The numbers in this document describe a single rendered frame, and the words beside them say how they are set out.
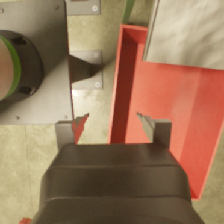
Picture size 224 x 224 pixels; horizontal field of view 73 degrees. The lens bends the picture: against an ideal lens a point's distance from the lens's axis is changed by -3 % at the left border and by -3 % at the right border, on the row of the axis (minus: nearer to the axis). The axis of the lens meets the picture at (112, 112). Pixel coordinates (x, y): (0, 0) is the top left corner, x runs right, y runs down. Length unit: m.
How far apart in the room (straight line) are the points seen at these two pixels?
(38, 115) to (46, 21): 0.20
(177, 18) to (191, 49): 0.09
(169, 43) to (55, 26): 0.27
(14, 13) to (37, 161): 1.38
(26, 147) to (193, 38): 1.49
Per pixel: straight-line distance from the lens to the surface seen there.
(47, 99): 0.37
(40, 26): 0.38
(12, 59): 0.29
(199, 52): 0.48
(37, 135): 1.51
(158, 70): 0.74
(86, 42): 1.29
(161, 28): 0.42
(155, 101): 0.75
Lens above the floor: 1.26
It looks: 76 degrees down
